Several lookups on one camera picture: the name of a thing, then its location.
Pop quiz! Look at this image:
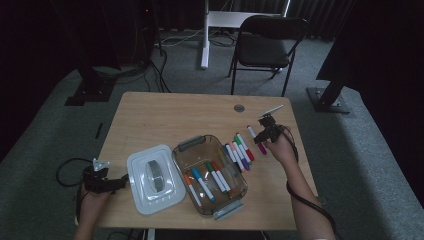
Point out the smoky clear plastic storage box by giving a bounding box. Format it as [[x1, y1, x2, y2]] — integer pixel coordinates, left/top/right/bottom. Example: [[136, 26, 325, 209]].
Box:
[[171, 134, 249, 222]]

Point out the left hand-held gripper cable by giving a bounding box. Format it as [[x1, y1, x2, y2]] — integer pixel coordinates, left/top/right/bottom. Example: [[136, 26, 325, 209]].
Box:
[[55, 157, 98, 224]]

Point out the person's left hand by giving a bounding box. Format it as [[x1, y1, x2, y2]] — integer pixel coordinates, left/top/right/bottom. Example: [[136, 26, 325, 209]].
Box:
[[78, 189, 113, 218]]

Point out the brown capped marker pen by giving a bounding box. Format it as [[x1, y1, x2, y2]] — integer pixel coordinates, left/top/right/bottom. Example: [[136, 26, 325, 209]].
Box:
[[210, 160, 233, 194]]

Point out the black floor cable bundle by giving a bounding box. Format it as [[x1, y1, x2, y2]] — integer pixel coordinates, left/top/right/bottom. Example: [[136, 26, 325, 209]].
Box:
[[93, 63, 149, 84]]

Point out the magenta capped marker pen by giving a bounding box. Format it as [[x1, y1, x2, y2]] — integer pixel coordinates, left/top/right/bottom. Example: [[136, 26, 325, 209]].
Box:
[[246, 124, 268, 156]]

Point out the black stand base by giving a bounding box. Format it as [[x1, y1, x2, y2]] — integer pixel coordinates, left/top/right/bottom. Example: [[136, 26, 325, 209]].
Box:
[[64, 63, 118, 107], [306, 76, 352, 115]]

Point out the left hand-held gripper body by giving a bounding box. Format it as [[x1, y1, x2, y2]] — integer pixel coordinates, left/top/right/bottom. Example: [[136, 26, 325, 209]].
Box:
[[82, 158, 116, 195]]

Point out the hand-held gripper cable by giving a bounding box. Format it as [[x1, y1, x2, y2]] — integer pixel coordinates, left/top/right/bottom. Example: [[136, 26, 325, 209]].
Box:
[[55, 157, 98, 224], [278, 124, 338, 236]]

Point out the light blue capped marker pen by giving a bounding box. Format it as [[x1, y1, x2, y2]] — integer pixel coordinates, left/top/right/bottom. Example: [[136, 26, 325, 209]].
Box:
[[190, 167, 217, 203]]

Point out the right hand-held gripper cable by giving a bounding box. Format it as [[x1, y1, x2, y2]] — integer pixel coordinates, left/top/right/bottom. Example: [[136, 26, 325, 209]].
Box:
[[278, 124, 338, 236]]

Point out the black folding chair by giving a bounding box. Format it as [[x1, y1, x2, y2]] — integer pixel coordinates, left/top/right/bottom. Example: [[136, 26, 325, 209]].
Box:
[[228, 14, 309, 98]]

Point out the white floor cable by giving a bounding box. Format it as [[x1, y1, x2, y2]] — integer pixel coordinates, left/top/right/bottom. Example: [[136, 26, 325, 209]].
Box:
[[154, 28, 205, 48]]

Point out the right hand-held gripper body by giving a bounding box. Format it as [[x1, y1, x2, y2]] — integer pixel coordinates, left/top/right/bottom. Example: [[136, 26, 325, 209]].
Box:
[[258, 104, 285, 144]]

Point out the row of coloured markers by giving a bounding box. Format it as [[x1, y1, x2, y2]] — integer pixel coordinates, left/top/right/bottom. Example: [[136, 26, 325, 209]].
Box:
[[223, 132, 256, 174]]

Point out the orange capped marker pen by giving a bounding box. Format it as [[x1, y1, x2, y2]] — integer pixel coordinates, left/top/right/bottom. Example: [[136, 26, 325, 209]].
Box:
[[183, 173, 203, 208]]

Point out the dark equipment box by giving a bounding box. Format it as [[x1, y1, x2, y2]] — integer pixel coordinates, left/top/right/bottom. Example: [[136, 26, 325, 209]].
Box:
[[131, 0, 158, 64]]

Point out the person's right hand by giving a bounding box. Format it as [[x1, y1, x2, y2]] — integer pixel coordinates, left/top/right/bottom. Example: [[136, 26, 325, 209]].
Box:
[[266, 127, 299, 167]]

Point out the dark green capped marker pen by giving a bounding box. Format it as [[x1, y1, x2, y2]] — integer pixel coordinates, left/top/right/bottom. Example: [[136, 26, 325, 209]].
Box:
[[205, 160, 228, 195]]

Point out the white desk frame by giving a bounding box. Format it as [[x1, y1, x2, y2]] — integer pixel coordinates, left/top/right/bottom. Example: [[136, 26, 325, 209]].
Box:
[[200, 0, 292, 70]]

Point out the white lid with grey handle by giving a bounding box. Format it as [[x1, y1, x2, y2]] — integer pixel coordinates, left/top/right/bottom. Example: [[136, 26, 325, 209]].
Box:
[[126, 143, 187, 216]]

